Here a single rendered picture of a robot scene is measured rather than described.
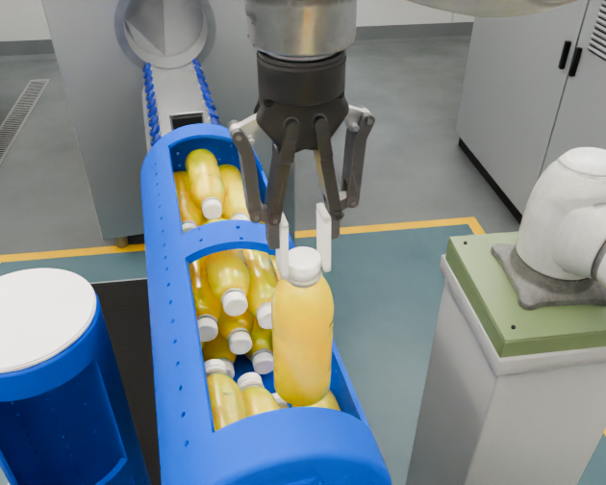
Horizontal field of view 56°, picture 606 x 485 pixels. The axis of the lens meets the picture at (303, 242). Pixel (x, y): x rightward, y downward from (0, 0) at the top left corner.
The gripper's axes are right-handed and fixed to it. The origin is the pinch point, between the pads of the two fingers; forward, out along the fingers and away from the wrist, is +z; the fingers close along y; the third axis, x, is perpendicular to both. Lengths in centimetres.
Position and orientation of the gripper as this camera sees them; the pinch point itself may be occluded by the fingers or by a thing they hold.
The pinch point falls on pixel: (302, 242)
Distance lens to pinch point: 59.9
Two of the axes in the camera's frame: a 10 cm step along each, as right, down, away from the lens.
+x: 2.6, 5.8, -7.8
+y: -9.7, 1.6, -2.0
